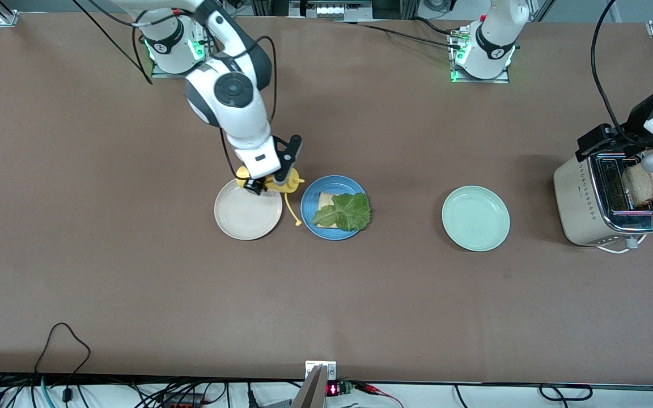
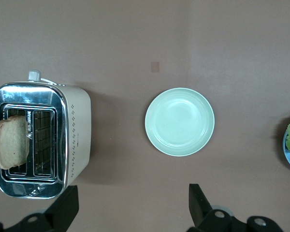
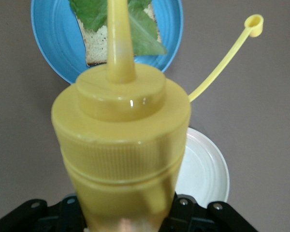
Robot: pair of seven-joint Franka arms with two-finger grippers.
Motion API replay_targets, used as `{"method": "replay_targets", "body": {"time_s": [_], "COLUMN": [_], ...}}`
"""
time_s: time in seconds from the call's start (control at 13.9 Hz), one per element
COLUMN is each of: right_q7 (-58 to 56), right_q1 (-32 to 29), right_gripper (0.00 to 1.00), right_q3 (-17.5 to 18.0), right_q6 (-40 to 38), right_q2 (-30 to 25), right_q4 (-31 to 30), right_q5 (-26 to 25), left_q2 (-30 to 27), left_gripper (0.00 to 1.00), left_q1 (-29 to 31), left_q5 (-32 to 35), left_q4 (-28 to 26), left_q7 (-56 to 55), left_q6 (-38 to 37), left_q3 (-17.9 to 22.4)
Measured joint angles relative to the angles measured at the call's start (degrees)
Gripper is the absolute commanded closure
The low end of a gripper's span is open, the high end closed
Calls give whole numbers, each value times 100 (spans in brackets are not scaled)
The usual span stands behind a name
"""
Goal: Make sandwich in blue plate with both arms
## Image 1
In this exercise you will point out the pale green plate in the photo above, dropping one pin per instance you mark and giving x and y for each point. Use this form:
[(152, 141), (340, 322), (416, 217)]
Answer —
[(475, 218)]

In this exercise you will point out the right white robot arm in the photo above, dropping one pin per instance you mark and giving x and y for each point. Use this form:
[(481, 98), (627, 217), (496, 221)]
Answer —
[(236, 124)]

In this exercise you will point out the yellow squeeze bottle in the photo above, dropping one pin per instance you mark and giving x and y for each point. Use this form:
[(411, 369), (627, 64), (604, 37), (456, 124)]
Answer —
[(292, 182)]

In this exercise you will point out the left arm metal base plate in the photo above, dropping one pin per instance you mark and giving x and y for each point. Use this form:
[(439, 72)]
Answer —
[(479, 80)]

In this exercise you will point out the grey power strip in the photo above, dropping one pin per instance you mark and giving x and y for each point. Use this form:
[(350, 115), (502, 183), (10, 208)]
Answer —
[(332, 10)]

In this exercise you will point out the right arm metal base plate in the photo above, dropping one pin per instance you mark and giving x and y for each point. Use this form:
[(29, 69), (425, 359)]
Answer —
[(185, 74)]

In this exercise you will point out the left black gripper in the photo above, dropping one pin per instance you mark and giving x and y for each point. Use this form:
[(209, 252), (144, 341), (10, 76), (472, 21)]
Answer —
[(636, 118)]

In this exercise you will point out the silver post bracket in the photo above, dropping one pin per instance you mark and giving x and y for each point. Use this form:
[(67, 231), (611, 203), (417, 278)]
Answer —
[(332, 371)]

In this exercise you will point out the off-white plate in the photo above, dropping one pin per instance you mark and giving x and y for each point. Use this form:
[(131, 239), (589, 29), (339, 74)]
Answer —
[(247, 215)]

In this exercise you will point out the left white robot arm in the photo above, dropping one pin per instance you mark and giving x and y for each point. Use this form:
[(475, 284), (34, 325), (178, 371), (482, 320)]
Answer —
[(494, 39)]

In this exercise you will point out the aluminium profile post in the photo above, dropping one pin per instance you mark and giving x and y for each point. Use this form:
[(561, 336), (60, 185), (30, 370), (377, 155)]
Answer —
[(312, 391)]

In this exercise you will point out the blue plate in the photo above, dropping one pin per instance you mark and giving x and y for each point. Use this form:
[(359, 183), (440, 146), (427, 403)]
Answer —
[(310, 195)]

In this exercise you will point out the red LED display module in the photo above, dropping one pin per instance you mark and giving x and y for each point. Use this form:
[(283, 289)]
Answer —
[(333, 389)]

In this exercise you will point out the green lettuce leaf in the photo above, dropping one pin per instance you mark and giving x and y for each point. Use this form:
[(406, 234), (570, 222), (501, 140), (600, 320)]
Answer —
[(349, 212)]

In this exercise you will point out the toasted bread slice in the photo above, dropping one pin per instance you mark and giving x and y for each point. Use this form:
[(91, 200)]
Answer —
[(326, 199), (641, 190)]

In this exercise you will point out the cream chrome toaster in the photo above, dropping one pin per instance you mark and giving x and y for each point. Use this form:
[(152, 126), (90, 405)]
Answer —
[(573, 204)]

